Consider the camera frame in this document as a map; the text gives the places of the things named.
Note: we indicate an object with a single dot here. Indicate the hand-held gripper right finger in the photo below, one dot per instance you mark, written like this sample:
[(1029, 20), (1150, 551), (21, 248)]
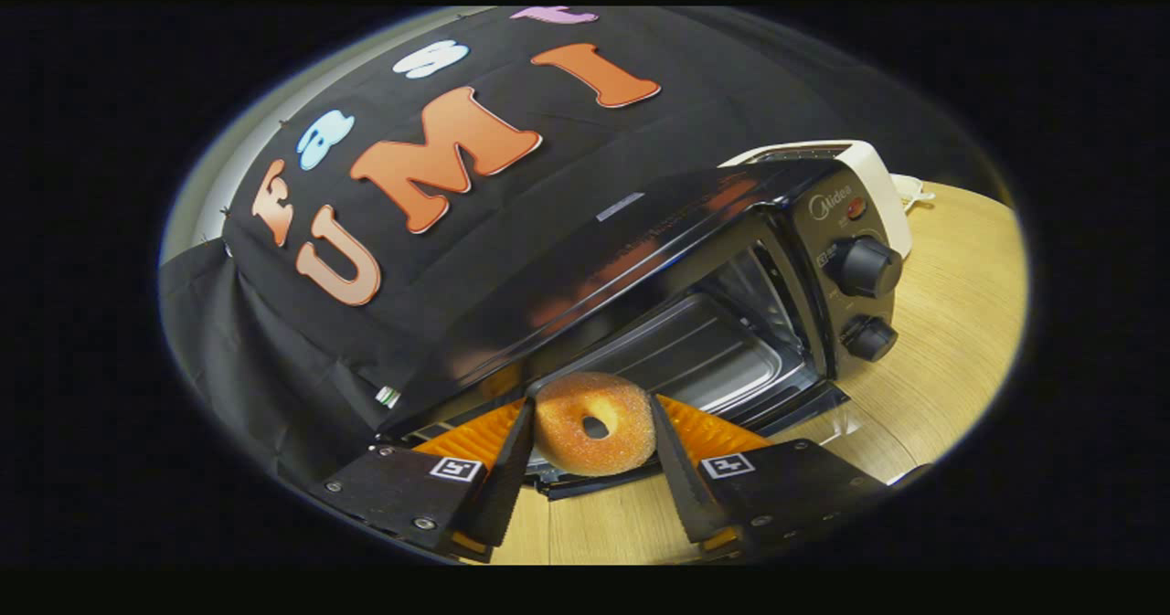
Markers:
[(681, 478)]

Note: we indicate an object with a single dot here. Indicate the white pop-up toaster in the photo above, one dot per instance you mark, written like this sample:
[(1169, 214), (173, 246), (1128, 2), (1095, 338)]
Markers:
[(879, 185)]

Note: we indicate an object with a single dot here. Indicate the white divided snack dish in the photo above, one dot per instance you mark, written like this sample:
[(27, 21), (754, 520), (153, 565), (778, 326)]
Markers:
[(912, 196)]

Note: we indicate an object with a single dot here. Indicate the sugared donut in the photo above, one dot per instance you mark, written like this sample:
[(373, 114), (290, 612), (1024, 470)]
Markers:
[(559, 434)]

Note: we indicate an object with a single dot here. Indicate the black toaster oven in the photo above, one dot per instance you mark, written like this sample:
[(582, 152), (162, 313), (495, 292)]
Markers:
[(640, 231)]

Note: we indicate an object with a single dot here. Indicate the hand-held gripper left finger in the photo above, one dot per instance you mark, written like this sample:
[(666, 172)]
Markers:
[(507, 487)]

